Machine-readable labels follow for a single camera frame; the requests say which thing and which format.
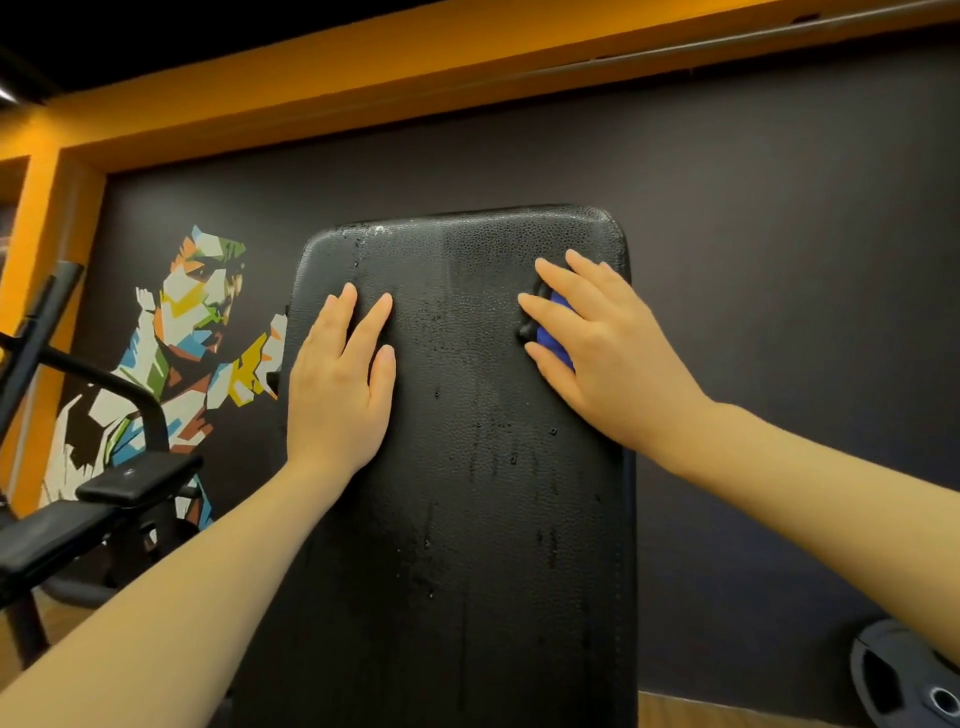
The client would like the person's right hand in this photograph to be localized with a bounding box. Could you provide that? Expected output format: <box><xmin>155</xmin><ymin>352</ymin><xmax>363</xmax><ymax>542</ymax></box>
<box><xmin>517</xmin><ymin>249</ymin><xmax>714</xmax><ymax>460</ymax></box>

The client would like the black weight plate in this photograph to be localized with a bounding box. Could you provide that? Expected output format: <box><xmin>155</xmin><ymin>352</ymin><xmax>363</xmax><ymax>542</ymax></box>
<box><xmin>849</xmin><ymin>618</ymin><xmax>960</xmax><ymax>728</ymax></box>

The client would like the person's right forearm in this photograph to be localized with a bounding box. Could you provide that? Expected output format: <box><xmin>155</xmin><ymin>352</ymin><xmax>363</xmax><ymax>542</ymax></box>
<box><xmin>646</xmin><ymin>397</ymin><xmax>960</xmax><ymax>669</ymax></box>

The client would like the blue cleaning cloth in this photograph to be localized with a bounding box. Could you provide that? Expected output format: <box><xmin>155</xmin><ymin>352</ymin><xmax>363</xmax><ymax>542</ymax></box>
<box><xmin>535</xmin><ymin>291</ymin><xmax>577</xmax><ymax>372</ymax></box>

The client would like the grey ceiling pipe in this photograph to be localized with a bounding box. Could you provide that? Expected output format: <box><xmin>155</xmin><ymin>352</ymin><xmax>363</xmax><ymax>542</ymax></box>
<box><xmin>330</xmin><ymin>0</ymin><xmax>960</xmax><ymax>114</ymax></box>

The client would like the black padded bench backrest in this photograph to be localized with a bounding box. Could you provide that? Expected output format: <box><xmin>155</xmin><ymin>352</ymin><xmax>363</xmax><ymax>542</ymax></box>
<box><xmin>228</xmin><ymin>204</ymin><xmax>639</xmax><ymax>728</ymax></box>

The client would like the person's left forearm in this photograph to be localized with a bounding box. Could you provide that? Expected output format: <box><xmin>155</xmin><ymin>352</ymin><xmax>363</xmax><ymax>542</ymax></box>
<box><xmin>0</xmin><ymin>459</ymin><xmax>354</xmax><ymax>728</ymax></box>

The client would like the black gym machine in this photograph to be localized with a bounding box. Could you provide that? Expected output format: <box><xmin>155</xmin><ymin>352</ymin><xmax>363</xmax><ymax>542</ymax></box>
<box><xmin>0</xmin><ymin>260</ymin><xmax>205</xmax><ymax>670</ymax></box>

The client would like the person's left hand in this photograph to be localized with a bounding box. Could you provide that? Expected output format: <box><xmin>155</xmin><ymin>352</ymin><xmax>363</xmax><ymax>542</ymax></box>
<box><xmin>285</xmin><ymin>282</ymin><xmax>397</xmax><ymax>485</ymax></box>

